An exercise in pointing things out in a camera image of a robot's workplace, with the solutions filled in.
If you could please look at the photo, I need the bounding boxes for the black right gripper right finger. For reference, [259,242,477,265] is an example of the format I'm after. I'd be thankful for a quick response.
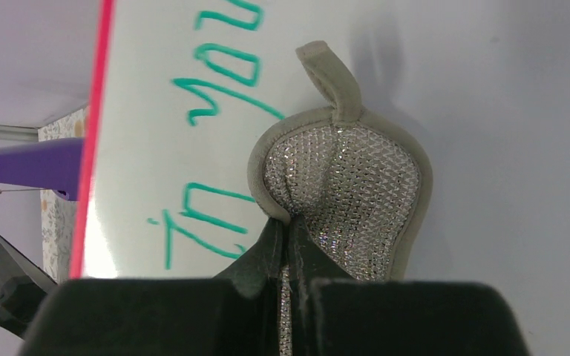
[287,217,529,355]

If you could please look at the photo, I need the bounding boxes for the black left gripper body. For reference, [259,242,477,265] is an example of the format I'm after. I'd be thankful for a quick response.
[0,235,57,338]

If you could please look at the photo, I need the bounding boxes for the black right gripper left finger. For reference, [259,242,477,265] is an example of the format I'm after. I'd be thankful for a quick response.
[20,219,284,355]

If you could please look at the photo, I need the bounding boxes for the grey round scrubber pad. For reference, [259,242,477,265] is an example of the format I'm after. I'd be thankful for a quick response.
[246,40,434,356]

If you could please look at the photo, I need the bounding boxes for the pink framed whiteboard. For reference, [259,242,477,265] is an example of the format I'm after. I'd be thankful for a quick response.
[71,1,570,355]

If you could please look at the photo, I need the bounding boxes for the floral table mat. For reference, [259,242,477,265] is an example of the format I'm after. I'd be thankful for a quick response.
[38,106,89,283]

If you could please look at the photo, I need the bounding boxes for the purple metronome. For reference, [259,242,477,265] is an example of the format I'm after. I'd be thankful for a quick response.
[0,137,84,201]

